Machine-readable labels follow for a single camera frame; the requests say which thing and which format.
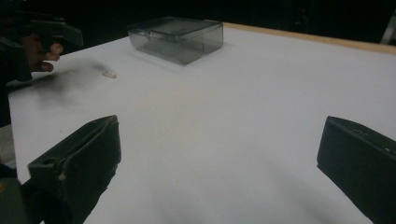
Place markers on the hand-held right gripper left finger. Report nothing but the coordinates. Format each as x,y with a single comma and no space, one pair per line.
84,161

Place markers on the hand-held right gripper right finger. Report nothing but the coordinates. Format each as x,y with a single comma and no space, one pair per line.
361,168

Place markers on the small white screw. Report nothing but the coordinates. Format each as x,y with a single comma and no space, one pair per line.
109,74

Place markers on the clear grey compartment box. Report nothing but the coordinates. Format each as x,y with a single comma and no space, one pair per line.
177,40

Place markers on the white table mat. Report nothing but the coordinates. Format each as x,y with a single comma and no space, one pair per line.
218,124

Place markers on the white metal stand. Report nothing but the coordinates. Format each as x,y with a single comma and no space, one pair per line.
389,31

